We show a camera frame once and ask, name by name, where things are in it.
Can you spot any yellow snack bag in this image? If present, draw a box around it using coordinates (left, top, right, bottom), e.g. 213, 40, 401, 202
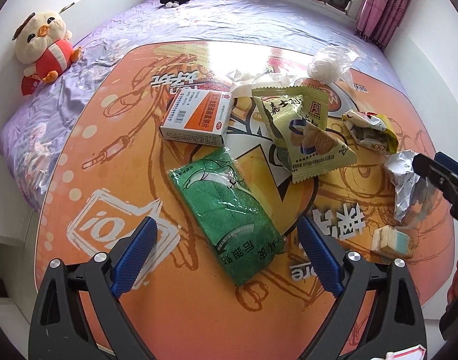
341, 110, 399, 155

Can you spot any pale green snack bag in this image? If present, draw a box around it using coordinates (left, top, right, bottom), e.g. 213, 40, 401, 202
252, 86, 357, 183

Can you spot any clear plastic bag ball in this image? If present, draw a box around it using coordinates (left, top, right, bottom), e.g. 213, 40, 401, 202
307, 46, 360, 86

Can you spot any silver crumpled foil wrapper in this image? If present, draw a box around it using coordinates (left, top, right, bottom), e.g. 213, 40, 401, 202
383, 150, 436, 230

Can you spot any small pastel eraser block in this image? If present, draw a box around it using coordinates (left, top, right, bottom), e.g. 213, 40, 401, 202
370, 225, 414, 259

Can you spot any green packaged cloth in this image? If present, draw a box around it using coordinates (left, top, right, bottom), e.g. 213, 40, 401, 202
169, 147, 285, 286

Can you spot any orange cartoon printed board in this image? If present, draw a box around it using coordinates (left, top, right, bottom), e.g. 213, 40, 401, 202
34, 41, 436, 359

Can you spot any white orange medicine box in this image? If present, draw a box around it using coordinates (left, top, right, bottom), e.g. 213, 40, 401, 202
160, 88, 234, 147

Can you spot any pink curtain right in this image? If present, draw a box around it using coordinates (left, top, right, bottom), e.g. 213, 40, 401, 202
356, 0, 410, 50

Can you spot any purple floral bed sheet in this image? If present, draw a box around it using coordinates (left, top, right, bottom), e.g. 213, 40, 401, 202
0, 0, 402, 211

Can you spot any chick plush toy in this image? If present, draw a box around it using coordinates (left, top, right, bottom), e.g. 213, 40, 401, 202
13, 11, 82, 96

